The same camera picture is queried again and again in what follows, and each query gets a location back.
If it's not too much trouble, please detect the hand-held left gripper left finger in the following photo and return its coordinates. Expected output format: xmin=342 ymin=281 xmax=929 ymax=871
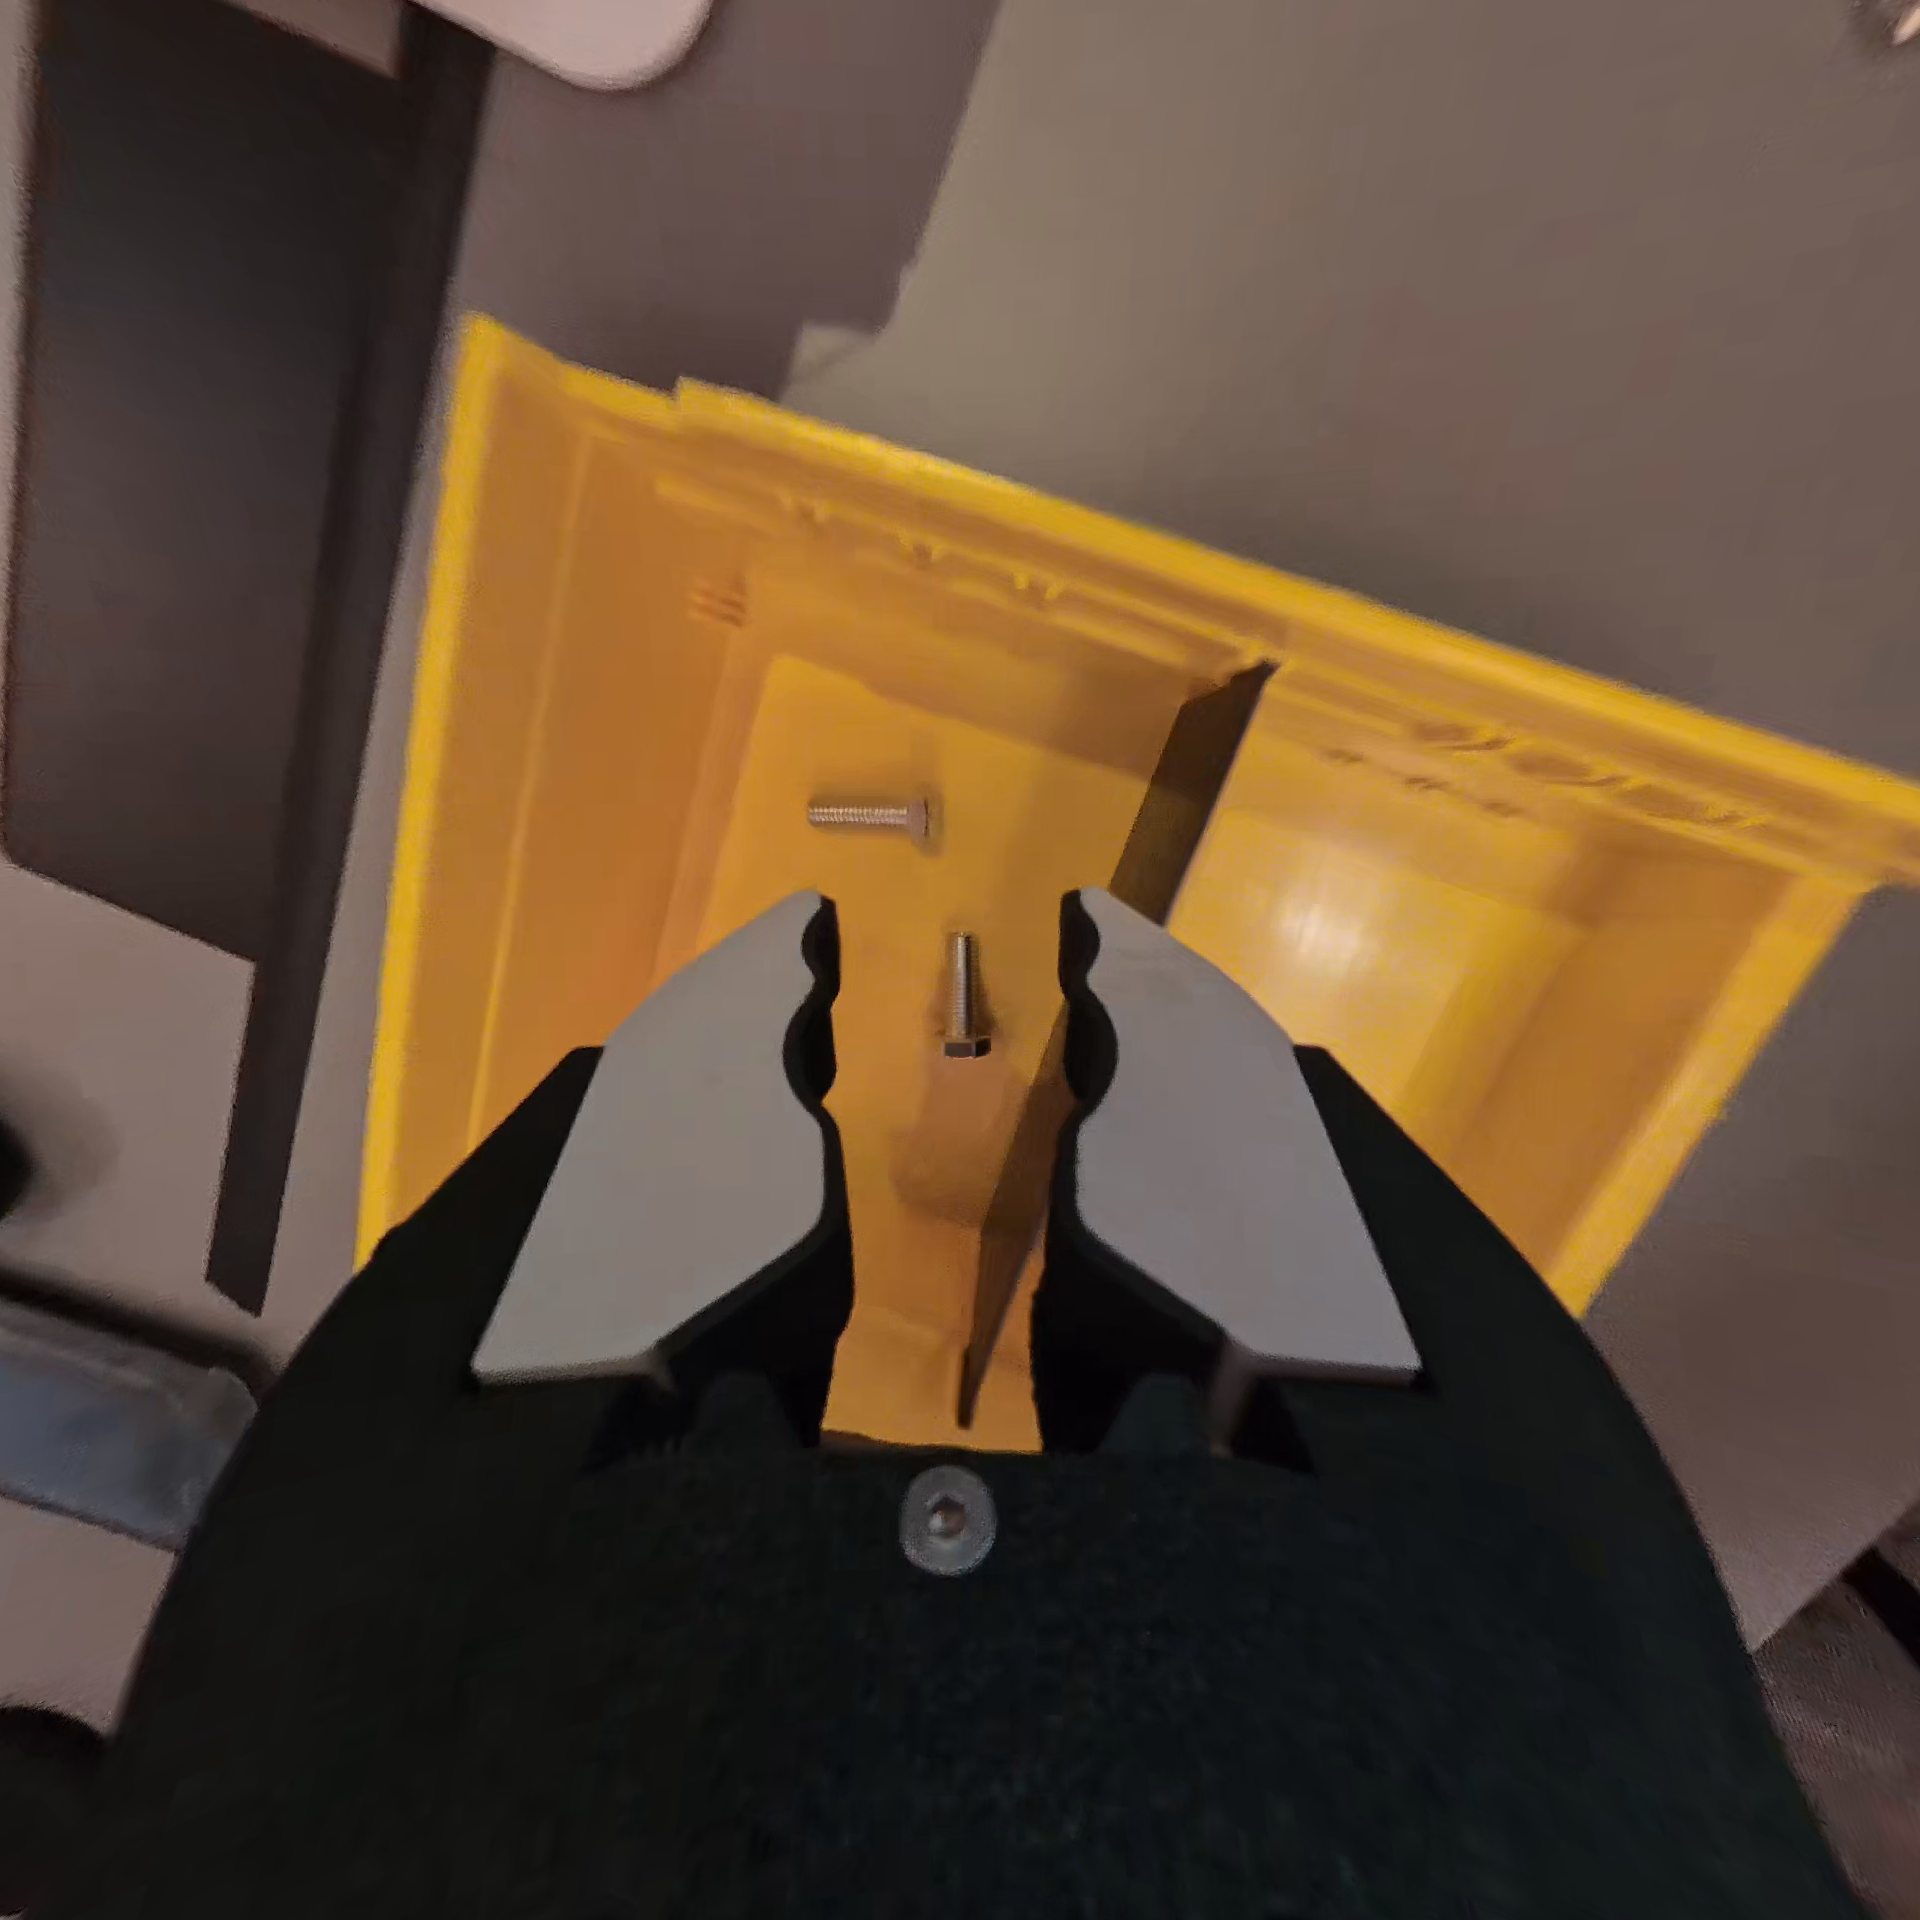
xmin=471 ymin=887 xmax=855 ymax=1391

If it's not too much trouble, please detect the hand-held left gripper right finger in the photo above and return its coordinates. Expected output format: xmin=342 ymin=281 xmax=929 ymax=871
xmin=1053 ymin=886 xmax=1424 ymax=1391

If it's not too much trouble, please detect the yellow plastic bin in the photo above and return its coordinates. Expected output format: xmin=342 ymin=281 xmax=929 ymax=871
xmin=355 ymin=311 xmax=1920 ymax=1449

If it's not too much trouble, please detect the dark panel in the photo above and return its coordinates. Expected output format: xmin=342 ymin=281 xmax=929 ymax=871
xmin=0 ymin=0 xmax=495 ymax=1322

